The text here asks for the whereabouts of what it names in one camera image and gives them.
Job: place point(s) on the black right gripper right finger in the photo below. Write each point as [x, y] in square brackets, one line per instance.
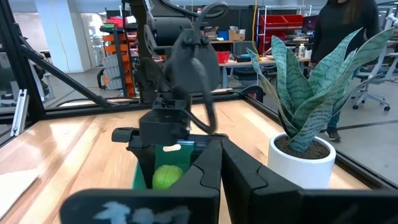
[248, 193]

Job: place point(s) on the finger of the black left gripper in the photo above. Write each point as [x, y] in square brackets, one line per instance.
[144, 161]
[200, 148]

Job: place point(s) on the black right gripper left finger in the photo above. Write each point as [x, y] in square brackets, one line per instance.
[199, 186]

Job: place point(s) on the green toy cabbage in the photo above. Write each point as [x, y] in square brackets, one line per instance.
[166, 177]

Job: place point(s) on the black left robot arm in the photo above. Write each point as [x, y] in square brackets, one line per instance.
[192, 68]

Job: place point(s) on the white round plant pot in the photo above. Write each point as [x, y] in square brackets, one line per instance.
[298, 171]

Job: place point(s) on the red plastic bin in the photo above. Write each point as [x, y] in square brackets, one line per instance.
[222, 57]

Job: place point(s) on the wooden workbench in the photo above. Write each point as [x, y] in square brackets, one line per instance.
[242, 63]

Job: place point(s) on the green snake plant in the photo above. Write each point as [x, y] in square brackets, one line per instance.
[308, 102]

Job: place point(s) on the blue bin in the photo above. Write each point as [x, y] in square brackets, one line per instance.
[222, 35]

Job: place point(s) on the cardboard box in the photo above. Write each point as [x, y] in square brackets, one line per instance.
[236, 35]

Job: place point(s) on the white cloth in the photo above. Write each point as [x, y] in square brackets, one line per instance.
[15, 189]

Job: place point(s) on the white bottle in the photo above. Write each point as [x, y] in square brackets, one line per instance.
[301, 50]

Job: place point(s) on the metal rack with red bins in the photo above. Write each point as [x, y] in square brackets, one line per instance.
[280, 20]

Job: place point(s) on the white office chair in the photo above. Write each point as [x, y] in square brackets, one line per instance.
[373, 77]

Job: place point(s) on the person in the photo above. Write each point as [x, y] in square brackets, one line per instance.
[335, 28]

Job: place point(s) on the black diagonal frame brace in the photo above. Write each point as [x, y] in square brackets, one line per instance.
[68, 79]

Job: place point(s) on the silver aluminium bracket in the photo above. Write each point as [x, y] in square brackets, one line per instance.
[19, 112]

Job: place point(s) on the black frame post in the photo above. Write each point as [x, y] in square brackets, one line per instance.
[18, 62]

